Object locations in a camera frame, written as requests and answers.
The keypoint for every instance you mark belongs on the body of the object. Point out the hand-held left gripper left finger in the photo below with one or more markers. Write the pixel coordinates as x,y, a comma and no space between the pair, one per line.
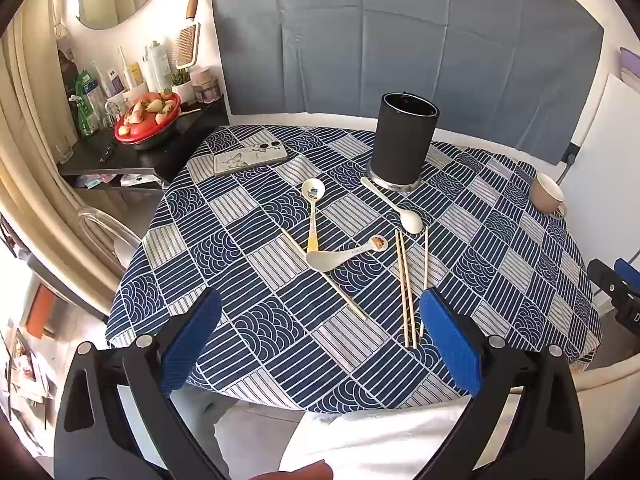
192,340

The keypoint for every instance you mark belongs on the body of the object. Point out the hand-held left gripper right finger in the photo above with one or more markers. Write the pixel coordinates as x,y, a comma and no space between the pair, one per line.
450,340

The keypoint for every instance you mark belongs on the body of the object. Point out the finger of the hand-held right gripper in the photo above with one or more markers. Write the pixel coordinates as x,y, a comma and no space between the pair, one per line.
629,269
602,280

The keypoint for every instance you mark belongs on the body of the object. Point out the beige chopstick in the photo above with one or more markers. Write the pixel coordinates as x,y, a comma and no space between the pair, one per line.
407,285
401,285
425,270
325,275

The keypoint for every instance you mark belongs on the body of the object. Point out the plain white spoon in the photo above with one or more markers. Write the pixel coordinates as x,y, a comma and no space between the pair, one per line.
411,221

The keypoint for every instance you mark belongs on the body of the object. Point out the black cylindrical utensil holder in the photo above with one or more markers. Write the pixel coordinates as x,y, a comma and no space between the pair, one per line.
400,145

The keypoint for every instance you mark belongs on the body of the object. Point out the cream chair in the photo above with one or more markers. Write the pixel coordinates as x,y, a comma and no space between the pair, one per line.
605,375

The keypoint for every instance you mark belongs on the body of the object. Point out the blue patterned tablecloth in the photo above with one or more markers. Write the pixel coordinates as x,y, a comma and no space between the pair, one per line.
250,285

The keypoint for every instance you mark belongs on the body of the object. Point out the beige ceramic cup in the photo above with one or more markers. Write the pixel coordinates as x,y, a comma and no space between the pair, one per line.
545,192

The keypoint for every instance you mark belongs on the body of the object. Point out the white refrigerator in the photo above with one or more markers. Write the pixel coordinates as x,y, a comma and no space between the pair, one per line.
610,160

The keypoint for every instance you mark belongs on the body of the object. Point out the transparent chair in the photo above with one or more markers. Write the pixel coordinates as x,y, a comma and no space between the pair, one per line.
117,252

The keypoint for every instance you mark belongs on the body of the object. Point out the person's light garment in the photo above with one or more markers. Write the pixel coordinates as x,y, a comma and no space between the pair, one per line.
375,440

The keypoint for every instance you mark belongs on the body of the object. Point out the smartphone with butterfly case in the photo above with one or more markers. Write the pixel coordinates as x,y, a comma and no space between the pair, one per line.
250,159

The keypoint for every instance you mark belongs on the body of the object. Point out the black side shelf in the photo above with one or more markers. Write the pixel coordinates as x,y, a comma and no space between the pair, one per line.
130,157

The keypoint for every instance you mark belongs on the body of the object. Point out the purple colander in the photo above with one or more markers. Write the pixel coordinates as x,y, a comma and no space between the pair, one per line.
631,62

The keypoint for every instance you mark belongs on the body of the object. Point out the red bowl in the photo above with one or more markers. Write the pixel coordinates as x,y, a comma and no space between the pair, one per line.
145,135

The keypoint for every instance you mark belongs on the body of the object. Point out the pile of strawberries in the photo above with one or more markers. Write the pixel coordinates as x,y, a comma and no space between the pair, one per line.
150,107

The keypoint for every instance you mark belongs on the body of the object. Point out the beige curtain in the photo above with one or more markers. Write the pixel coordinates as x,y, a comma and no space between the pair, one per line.
30,160

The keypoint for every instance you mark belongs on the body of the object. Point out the small potted plant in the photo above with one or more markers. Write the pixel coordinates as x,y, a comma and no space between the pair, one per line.
181,85

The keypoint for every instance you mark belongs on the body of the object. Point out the pink jar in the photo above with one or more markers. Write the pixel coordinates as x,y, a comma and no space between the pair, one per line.
205,85

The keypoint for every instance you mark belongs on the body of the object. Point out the white spray bottle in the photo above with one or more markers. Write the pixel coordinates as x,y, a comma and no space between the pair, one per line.
159,65

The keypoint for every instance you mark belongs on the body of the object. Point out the grey cloth backdrop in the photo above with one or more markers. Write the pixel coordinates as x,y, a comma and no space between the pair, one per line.
375,50

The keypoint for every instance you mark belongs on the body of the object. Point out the black wall plug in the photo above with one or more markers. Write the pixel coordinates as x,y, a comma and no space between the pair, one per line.
571,154

